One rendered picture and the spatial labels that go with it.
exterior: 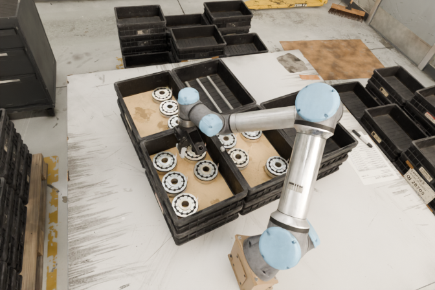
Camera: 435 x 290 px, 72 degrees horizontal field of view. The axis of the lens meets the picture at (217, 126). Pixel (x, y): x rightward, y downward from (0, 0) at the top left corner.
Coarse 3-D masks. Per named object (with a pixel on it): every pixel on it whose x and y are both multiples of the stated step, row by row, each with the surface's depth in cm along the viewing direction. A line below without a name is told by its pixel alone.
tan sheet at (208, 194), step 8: (176, 152) 136; (152, 160) 132; (184, 160) 133; (208, 160) 135; (176, 168) 130; (184, 168) 130; (192, 168) 131; (160, 176) 127; (192, 176) 128; (192, 184) 125; (200, 184) 126; (208, 184) 126; (216, 184) 127; (224, 184) 127; (184, 192) 123; (192, 192) 123; (200, 192) 123; (208, 192) 124; (216, 192) 124; (224, 192) 125; (200, 200) 121; (208, 200) 122; (216, 200) 122; (200, 208) 119
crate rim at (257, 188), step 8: (256, 104) 147; (232, 112) 142; (240, 112) 143; (216, 136) 131; (288, 144) 133; (224, 152) 126; (232, 160) 124; (240, 176) 119; (280, 176) 121; (248, 184) 117; (264, 184) 117; (272, 184) 120; (248, 192) 117
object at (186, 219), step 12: (168, 132) 130; (216, 144) 128; (144, 156) 123; (156, 180) 114; (240, 180) 118; (240, 192) 114; (168, 204) 108; (216, 204) 110; (228, 204) 112; (192, 216) 106
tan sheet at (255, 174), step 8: (240, 136) 146; (264, 136) 147; (240, 144) 142; (248, 144) 143; (256, 144) 143; (264, 144) 144; (256, 152) 140; (264, 152) 141; (272, 152) 141; (256, 160) 137; (264, 160) 138; (248, 168) 134; (256, 168) 134; (264, 168) 135; (248, 176) 131; (256, 176) 131; (264, 176) 132; (256, 184) 129
